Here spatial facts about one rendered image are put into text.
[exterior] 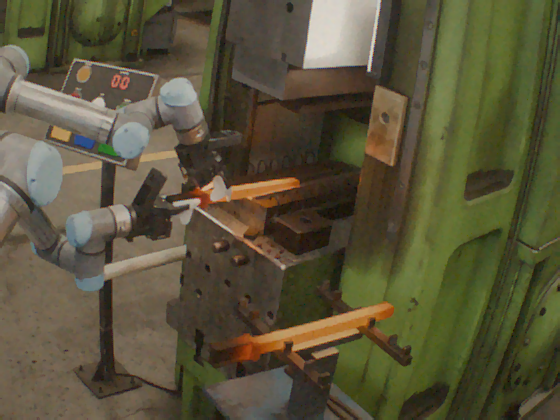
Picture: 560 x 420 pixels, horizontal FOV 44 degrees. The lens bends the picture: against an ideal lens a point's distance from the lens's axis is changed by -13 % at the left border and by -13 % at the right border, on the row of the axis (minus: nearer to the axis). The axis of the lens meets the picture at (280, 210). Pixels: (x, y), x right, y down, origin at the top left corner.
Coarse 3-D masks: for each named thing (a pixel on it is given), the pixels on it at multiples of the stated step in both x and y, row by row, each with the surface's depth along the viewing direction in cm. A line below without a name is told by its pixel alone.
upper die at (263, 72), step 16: (240, 48) 191; (240, 64) 192; (256, 64) 188; (272, 64) 183; (288, 64) 179; (240, 80) 193; (256, 80) 189; (272, 80) 184; (288, 80) 181; (304, 80) 185; (320, 80) 189; (336, 80) 193; (352, 80) 197; (368, 80) 201; (288, 96) 184; (304, 96) 187; (320, 96) 191
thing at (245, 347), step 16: (384, 304) 164; (320, 320) 155; (336, 320) 156; (352, 320) 157; (240, 336) 144; (256, 336) 147; (272, 336) 148; (288, 336) 148; (304, 336) 150; (320, 336) 153; (224, 352) 141; (240, 352) 143; (256, 352) 143
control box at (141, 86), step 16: (80, 64) 226; (96, 64) 224; (80, 80) 224; (96, 80) 223; (112, 80) 221; (144, 80) 217; (160, 80) 219; (80, 96) 223; (96, 96) 222; (112, 96) 220; (128, 96) 218; (144, 96) 217; (48, 128) 225; (64, 144) 222; (96, 144) 219; (112, 160) 216; (128, 160) 216
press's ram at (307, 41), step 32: (256, 0) 183; (288, 0) 175; (320, 0) 170; (352, 0) 177; (256, 32) 185; (288, 32) 177; (320, 32) 175; (352, 32) 182; (320, 64) 179; (352, 64) 186
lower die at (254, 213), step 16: (256, 176) 215; (272, 176) 214; (288, 176) 215; (304, 176) 214; (352, 176) 221; (272, 192) 201; (320, 192) 208; (336, 192) 211; (224, 208) 208; (240, 208) 203; (256, 208) 198; (272, 208) 196; (288, 208) 200; (352, 208) 218; (256, 224) 199
